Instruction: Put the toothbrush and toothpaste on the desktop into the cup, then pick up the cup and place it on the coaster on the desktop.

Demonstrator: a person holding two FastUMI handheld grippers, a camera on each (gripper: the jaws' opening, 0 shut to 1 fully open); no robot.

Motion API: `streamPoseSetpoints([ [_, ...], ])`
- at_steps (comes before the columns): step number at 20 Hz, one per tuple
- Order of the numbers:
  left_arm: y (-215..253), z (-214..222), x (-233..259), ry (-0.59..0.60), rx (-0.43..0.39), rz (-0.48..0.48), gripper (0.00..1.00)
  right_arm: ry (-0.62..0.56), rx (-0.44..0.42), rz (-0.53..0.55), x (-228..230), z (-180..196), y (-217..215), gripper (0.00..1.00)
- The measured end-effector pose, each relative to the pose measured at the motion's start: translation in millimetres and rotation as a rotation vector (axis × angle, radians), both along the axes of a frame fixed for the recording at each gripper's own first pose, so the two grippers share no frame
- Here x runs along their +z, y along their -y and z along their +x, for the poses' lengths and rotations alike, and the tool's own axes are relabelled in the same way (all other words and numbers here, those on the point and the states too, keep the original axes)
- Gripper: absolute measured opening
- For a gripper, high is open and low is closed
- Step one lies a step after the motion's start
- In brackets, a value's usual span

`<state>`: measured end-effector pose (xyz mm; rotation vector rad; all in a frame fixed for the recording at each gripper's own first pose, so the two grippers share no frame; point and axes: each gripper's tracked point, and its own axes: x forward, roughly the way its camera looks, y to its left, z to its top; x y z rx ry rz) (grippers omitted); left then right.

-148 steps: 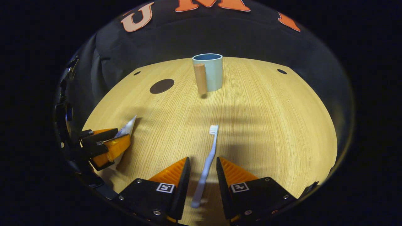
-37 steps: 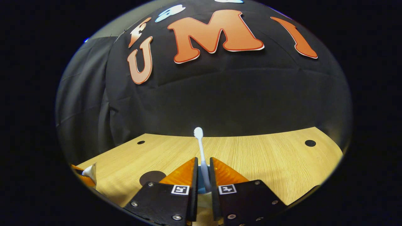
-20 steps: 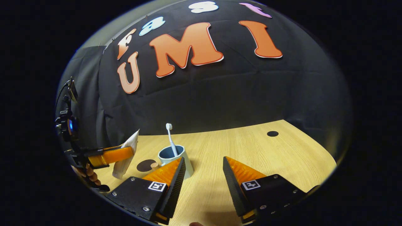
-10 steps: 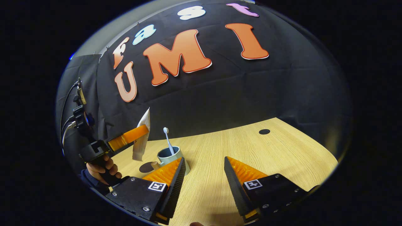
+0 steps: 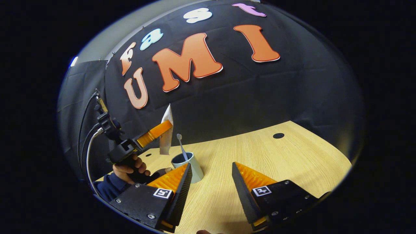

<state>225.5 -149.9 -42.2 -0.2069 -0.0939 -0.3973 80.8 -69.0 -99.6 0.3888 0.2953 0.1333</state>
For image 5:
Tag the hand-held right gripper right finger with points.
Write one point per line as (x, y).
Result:
(242, 195)

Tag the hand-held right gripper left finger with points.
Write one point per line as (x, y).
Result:
(182, 191)

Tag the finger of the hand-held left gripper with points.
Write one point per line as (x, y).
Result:
(156, 131)

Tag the white toothpaste tube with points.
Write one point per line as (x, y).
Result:
(166, 143)

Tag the dark brown round coaster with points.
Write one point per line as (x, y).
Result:
(159, 172)

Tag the white toothbrush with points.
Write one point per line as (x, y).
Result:
(182, 148)

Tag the wooden desktop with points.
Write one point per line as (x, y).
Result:
(276, 156)

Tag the black backdrop cloth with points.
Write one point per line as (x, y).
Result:
(243, 97)

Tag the ceiling light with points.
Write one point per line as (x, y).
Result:
(74, 61)

